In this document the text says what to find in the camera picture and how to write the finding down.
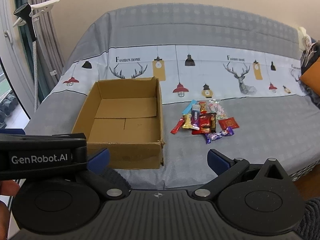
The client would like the purple snack packet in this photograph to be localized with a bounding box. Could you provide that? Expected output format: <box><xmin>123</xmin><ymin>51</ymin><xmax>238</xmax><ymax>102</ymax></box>
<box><xmin>205</xmin><ymin>127</ymin><xmax>234</xmax><ymax>144</ymax></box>

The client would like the white garment steamer stand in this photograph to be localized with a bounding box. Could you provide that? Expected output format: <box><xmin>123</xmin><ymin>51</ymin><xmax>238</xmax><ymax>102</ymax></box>
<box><xmin>13</xmin><ymin>0</ymin><xmax>60</xmax><ymax>111</ymax></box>

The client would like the red long snack stick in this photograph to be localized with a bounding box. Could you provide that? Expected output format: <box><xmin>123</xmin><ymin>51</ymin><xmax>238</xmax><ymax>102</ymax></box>
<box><xmin>170</xmin><ymin>118</ymin><xmax>184</xmax><ymax>134</ymax></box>

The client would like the person's left hand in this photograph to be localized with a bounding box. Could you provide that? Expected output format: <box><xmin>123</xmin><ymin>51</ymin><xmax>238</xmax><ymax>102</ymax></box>
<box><xmin>0</xmin><ymin>179</ymin><xmax>21</xmax><ymax>240</ymax></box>

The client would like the purple white snack bar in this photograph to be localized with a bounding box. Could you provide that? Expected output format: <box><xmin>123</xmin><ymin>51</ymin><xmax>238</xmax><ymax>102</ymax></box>
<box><xmin>191</xmin><ymin>104</ymin><xmax>200</xmax><ymax>131</ymax></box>

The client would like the orange cushion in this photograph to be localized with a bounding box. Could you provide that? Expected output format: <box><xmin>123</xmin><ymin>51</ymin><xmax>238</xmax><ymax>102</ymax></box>
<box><xmin>300</xmin><ymin>59</ymin><xmax>320</xmax><ymax>96</ymax></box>

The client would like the brown cardboard box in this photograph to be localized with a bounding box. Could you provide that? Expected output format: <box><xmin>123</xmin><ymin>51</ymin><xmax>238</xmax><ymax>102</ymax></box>
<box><xmin>72</xmin><ymin>77</ymin><xmax>164</xmax><ymax>169</ymax></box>

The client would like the gold snack bar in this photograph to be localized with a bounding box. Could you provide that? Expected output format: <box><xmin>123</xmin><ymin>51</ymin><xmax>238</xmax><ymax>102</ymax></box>
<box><xmin>182</xmin><ymin>114</ymin><xmax>193</xmax><ymax>129</ymax></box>

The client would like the grey curtain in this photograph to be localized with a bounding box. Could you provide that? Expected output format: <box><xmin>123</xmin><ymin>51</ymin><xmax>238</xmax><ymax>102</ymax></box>
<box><xmin>14</xmin><ymin>0</ymin><xmax>65</xmax><ymax>103</ymax></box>

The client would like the grey printed sofa cover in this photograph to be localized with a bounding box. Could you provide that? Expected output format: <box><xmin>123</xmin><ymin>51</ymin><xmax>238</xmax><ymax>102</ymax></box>
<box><xmin>25</xmin><ymin>4</ymin><xmax>319</xmax><ymax>189</ymax></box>

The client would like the light blue snack packet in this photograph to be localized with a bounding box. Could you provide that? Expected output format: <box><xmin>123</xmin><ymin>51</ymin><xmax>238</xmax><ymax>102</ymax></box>
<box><xmin>182</xmin><ymin>100</ymin><xmax>197</xmax><ymax>115</ymax></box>

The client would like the dark brown chocolate bar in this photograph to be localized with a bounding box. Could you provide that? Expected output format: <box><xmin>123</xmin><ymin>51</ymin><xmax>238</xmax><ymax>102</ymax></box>
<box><xmin>210</xmin><ymin>113</ymin><xmax>216</xmax><ymax>133</ymax></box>

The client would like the orange red small snack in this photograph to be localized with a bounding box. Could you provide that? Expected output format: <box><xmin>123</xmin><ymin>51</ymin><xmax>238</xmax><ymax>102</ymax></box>
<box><xmin>199</xmin><ymin>101</ymin><xmax>207</xmax><ymax>113</ymax></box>

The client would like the red square snack packet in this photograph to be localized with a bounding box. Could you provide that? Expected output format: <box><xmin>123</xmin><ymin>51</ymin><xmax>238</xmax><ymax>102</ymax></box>
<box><xmin>218</xmin><ymin>117</ymin><xmax>240</xmax><ymax>130</ymax></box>

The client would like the pink clear candy bag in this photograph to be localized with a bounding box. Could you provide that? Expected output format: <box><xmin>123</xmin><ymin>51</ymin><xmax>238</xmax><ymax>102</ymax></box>
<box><xmin>208</xmin><ymin>100</ymin><xmax>227</xmax><ymax>120</ymax></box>

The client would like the dark clothing pile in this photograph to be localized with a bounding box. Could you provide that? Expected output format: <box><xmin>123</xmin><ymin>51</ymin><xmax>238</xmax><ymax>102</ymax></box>
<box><xmin>299</xmin><ymin>41</ymin><xmax>319</xmax><ymax>108</ymax></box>

